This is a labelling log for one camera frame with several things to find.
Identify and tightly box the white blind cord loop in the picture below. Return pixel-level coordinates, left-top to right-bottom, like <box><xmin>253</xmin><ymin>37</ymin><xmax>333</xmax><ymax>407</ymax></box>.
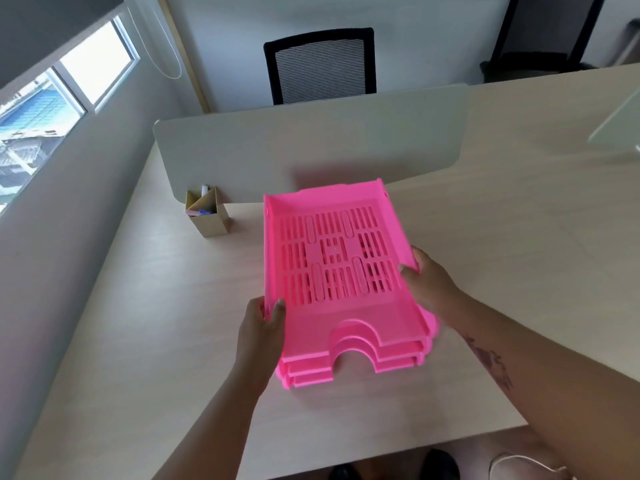
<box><xmin>122</xmin><ymin>0</ymin><xmax>184</xmax><ymax>81</ymax></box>

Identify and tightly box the pink plastic document tray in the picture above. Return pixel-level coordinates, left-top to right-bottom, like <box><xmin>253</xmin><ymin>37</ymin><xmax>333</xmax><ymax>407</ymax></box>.
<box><xmin>276</xmin><ymin>309</ymin><xmax>440</xmax><ymax>376</ymax></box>
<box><xmin>275</xmin><ymin>351</ymin><xmax>427</xmax><ymax>391</ymax></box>
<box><xmin>263</xmin><ymin>178</ymin><xmax>434</xmax><ymax>364</ymax></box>

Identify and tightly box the grey roller blind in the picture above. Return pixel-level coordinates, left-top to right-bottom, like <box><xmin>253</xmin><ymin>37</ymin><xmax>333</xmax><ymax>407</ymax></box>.
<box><xmin>0</xmin><ymin>0</ymin><xmax>126</xmax><ymax>91</ymax></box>

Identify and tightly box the white cable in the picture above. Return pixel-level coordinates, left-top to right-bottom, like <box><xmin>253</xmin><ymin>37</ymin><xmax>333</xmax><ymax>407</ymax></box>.
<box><xmin>488</xmin><ymin>452</ymin><xmax>578</xmax><ymax>480</ymax></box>

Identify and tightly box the cardboard pen holder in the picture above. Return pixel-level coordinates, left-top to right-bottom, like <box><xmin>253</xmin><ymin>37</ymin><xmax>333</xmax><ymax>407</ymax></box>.
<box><xmin>185</xmin><ymin>185</ymin><xmax>232</xmax><ymax>239</ymax></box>

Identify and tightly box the person's left hand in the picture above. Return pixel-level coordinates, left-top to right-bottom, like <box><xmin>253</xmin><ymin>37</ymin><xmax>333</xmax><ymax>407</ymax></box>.
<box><xmin>233</xmin><ymin>296</ymin><xmax>288</xmax><ymax>391</ymax></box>

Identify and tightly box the white desk divider panel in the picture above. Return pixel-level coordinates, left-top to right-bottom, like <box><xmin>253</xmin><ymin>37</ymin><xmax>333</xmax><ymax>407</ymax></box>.
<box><xmin>587</xmin><ymin>87</ymin><xmax>640</xmax><ymax>156</ymax></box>

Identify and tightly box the person's left forearm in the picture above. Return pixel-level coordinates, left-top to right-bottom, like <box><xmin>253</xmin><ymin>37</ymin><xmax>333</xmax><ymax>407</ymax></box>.
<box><xmin>154</xmin><ymin>367</ymin><xmax>268</xmax><ymax>480</ymax></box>

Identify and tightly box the wooden wall trim strip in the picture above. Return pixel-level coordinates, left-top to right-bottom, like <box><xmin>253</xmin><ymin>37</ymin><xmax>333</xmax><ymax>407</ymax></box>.
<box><xmin>155</xmin><ymin>0</ymin><xmax>211</xmax><ymax>114</ymax></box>

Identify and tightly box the grey desk divider panel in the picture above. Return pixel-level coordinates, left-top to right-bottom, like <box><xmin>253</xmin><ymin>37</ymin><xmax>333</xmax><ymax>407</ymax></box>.
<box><xmin>152</xmin><ymin>84</ymin><xmax>471</xmax><ymax>205</ymax></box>

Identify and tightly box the person's right hand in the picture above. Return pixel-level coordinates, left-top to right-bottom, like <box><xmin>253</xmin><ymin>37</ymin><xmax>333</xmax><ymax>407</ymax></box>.
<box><xmin>398</xmin><ymin>246</ymin><xmax>467</xmax><ymax>329</ymax></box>

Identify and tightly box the person's right forearm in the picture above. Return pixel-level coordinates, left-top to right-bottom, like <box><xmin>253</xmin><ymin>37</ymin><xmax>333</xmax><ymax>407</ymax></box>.
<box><xmin>441</xmin><ymin>293</ymin><xmax>640</xmax><ymax>480</ymax></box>

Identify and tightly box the black mesh office chair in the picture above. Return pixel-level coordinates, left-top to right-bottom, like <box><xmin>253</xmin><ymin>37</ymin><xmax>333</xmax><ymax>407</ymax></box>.
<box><xmin>263</xmin><ymin>28</ymin><xmax>377</xmax><ymax>106</ymax></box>

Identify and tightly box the window with white frame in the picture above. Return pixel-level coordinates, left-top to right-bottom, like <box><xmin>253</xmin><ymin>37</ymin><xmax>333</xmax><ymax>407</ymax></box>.
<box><xmin>0</xmin><ymin>14</ymin><xmax>142</xmax><ymax>216</ymax></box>

